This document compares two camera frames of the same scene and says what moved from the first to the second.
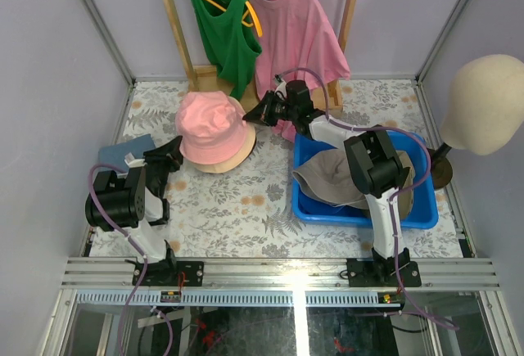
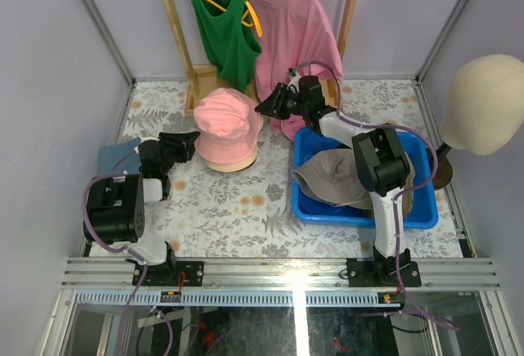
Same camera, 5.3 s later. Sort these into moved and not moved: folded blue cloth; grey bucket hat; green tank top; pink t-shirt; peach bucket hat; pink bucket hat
Moved: peach bucket hat; pink bucket hat
Not moved: pink t-shirt; grey bucket hat; green tank top; folded blue cloth
